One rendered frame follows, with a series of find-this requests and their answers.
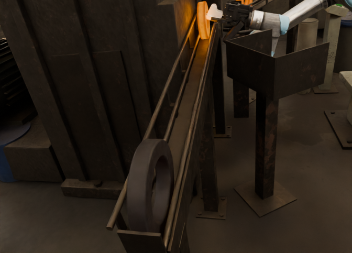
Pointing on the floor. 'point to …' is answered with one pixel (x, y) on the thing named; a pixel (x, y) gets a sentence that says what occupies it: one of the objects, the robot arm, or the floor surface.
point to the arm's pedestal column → (341, 125)
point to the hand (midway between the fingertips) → (203, 15)
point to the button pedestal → (334, 26)
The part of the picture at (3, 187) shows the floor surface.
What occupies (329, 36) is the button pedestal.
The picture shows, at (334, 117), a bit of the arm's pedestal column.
